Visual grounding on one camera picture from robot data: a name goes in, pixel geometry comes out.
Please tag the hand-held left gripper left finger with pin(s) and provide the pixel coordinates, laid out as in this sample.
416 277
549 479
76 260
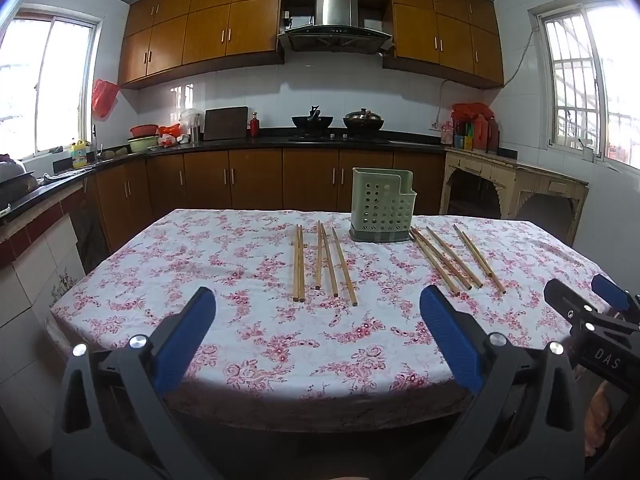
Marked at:
185 340

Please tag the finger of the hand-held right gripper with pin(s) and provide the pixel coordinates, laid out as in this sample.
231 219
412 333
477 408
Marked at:
570 307
610 291

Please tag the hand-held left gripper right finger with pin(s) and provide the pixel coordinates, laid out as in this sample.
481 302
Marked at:
450 340

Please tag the green perforated utensil holder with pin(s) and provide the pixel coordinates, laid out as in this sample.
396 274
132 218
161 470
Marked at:
382 210

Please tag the person's right hand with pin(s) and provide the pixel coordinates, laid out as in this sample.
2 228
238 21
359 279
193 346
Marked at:
597 415

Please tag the pink floral tablecloth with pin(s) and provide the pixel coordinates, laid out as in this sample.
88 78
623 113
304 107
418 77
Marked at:
250 285

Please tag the worn white wooden table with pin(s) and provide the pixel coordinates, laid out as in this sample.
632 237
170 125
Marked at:
500 170

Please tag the wooden lower cabinets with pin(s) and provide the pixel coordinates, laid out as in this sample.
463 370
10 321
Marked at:
255 180

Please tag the wooden cabinets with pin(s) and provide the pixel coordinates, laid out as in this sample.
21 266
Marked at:
255 180
210 35

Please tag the dark sauce bottle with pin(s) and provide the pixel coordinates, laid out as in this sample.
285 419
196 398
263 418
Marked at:
493 135

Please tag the yellow seasoning box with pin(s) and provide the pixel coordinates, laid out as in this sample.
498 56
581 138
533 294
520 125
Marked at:
468 142

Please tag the large red oil bottle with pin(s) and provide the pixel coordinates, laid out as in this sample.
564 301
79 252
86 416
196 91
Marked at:
480 132

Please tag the blue seasoning box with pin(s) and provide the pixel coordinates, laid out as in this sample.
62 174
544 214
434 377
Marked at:
459 141

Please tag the brown potatoes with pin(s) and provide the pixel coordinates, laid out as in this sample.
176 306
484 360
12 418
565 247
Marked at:
115 152

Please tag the green basin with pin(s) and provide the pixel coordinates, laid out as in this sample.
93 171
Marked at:
144 144

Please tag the black kitchen countertop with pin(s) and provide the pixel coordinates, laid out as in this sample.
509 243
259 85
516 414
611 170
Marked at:
225 143

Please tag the pink bottle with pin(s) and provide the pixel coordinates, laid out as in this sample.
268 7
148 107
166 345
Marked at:
447 135

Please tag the steel cup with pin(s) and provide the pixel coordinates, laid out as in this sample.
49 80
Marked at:
195 135

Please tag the grey cloth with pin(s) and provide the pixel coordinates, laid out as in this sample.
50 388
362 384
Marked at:
57 177

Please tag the barred glass window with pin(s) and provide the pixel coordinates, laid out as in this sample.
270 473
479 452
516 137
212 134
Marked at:
575 85

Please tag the crumpled red plastic bag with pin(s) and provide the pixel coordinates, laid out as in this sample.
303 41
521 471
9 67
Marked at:
170 130

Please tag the yellow detergent bottle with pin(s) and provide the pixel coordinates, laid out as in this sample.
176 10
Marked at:
80 156

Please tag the red basin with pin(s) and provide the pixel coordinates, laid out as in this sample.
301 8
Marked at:
145 130

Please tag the metal faucet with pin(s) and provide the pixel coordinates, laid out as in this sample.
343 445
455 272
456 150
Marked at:
94 142

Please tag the dark cutting board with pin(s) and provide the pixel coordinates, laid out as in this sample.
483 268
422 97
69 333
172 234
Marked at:
225 124

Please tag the wrinkled red plastic bag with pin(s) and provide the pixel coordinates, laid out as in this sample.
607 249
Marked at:
472 110

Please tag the white plastic bag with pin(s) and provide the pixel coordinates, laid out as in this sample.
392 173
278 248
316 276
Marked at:
190 117

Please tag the small red bottle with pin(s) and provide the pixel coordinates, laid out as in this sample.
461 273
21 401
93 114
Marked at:
254 127

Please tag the steel pot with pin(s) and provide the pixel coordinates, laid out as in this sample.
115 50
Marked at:
17 185

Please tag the black gas stove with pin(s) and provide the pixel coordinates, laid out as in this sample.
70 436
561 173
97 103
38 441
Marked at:
340 136

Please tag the lidded cooking pot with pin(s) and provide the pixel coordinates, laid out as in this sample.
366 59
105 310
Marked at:
363 120

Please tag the black wok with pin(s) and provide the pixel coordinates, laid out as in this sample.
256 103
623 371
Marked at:
312 122

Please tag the hanging red plastic bag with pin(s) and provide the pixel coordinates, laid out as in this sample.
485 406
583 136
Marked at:
104 97

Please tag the sliding glass window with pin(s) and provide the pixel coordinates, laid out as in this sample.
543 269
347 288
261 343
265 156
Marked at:
65 85

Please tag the wooden upper cabinets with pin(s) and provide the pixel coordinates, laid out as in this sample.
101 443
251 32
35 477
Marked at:
210 35

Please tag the steel range hood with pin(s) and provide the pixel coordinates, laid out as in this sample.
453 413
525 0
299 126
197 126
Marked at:
336 10

